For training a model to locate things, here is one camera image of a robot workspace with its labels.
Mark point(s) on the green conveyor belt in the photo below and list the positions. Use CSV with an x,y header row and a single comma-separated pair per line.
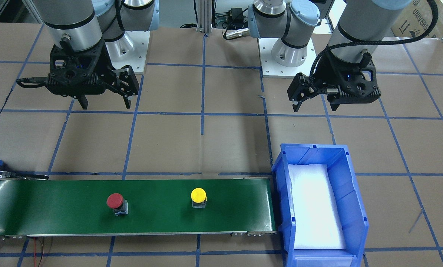
x,y
66,208

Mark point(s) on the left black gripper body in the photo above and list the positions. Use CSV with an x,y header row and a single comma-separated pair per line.
x,y
322,76

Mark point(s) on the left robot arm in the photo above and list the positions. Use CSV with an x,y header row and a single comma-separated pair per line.
x,y
361,27

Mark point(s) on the yellow push button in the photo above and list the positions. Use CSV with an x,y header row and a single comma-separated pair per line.
x,y
198,198

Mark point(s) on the white foam pad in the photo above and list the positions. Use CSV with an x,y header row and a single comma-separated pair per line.
x,y
318,224

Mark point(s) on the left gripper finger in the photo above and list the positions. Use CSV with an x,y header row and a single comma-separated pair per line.
x,y
335,105
299,91

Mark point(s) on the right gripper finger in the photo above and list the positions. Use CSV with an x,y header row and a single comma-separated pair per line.
x,y
125,83
83,102

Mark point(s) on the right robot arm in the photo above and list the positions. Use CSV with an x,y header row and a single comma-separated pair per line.
x,y
85,22

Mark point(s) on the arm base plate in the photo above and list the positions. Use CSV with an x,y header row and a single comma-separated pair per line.
x,y
280,61
136,52

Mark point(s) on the blue source bin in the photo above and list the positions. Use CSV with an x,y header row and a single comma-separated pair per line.
x,y
353,218

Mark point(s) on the black power adapter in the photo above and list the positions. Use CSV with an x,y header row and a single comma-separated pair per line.
x,y
236,15

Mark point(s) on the red push button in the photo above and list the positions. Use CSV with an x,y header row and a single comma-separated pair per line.
x,y
118,204

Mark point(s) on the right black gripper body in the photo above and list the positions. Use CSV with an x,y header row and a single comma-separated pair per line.
x,y
108,72

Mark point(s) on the aluminium frame post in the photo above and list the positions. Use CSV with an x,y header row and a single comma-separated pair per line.
x,y
204,16

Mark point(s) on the cardboard box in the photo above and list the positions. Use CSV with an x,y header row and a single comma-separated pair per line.
x,y
416,18

